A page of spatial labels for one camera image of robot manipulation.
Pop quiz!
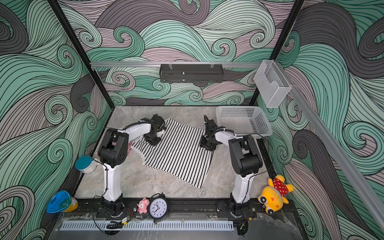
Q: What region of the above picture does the black white striped tank top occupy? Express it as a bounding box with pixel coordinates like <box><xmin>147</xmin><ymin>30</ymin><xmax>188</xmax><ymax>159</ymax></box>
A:
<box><xmin>132</xmin><ymin>119</ymin><xmax>213</xmax><ymax>189</ymax></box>

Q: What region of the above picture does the black wall shelf tray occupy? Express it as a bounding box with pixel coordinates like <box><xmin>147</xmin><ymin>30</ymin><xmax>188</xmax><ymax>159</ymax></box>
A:
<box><xmin>159</xmin><ymin>65</ymin><xmax>224</xmax><ymax>84</ymax></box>

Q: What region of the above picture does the blue yellow plastic toy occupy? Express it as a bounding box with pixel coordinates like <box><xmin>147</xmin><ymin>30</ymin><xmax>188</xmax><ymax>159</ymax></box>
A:
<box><xmin>46</xmin><ymin>191</ymin><xmax>79</xmax><ymax>214</ymax></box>

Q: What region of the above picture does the aluminium wall rail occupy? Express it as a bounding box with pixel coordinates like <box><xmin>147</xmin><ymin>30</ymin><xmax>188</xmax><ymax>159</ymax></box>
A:
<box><xmin>90</xmin><ymin>61</ymin><xmax>261</xmax><ymax>69</ymax></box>
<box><xmin>273</xmin><ymin>61</ymin><xmax>384</xmax><ymax>230</ymax></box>

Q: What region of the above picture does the pink plush toy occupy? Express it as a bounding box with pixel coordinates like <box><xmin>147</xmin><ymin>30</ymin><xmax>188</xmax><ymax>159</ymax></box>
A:
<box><xmin>137</xmin><ymin>198</ymin><xmax>150</xmax><ymax>214</ymax></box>

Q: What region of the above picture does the teal lid white cup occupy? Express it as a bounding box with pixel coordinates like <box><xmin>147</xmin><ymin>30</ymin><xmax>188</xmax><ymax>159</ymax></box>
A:
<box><xmin>75</xmin><ymin>156</ymin><xmax>97</xmax><ymax>174</ymax></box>

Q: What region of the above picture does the red white striped tank top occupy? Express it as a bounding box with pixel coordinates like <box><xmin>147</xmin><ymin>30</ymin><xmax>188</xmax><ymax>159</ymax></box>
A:
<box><xmin>94</xmin><ymin>133</ymin><xmax>133</xmax><ymax>156</ymax></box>

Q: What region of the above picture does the black round alarm clock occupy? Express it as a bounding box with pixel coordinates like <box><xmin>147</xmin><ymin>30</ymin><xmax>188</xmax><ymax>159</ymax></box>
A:
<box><xmin>148</xmin><ymin>193</ymin><xmax>169</xmax><ymax>225</ymax></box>

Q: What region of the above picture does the clear acrylic wall holder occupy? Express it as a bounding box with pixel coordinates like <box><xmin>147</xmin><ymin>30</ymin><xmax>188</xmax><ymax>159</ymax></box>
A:
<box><xmin>254</xmin><ymin>60</ymin><xmax>292</xmax><ymax>108</ymax></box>

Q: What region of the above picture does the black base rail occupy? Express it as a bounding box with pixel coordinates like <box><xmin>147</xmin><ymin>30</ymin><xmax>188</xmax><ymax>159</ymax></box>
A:
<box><xmin>80</xmin><ymin>197</ymin><xmax>290</xmax><ymax>219</ymax></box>

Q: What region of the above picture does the aluminium right wall rail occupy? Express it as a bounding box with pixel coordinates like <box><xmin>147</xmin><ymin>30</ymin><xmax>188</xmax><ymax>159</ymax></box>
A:
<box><xmin>273</xmin><ymin>61</ymin><xmax>384</xmax><ymax>230</ymax></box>

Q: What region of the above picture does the white slotted cable duct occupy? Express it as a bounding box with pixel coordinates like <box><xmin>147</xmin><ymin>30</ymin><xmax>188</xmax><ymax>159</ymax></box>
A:
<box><xmin>60</xmin><ymin>220</ymin><xmax>235</xmax><ymax>232</ymax></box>

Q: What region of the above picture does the white plastic laundry basket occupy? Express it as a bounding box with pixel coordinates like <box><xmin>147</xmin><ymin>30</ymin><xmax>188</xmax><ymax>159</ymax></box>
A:
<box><xmin>216</xmin><ymin>106</ymin><xmax>273</xmax><ymax>138</ymax></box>

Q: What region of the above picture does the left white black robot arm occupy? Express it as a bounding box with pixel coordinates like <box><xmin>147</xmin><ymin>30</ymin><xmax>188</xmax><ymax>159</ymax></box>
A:
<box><xmin>98</xmin><ymin>114</ymin><xmax>166</xmax><ymax>216</ymax></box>

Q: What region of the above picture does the yellow plush toy red shirt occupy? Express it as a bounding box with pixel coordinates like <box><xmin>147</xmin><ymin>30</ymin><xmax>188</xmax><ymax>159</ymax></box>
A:
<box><xmin>258</xmin><ymin>175</ymin><xmax>295</xmax><ymax>215</ymax></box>

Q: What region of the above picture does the aluminium back wall rail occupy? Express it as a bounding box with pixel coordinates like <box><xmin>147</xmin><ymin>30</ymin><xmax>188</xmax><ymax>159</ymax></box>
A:
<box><xmin>90</xmin><ymin>61</ymin><xmax>261</xmax><ymax>69</ymax></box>

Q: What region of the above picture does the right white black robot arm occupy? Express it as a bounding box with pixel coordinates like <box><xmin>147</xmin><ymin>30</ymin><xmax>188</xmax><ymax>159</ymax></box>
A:
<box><xmin>200</xmin><ymin>116</ymin><xmax>263</xmax><ymax>216</ymax></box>

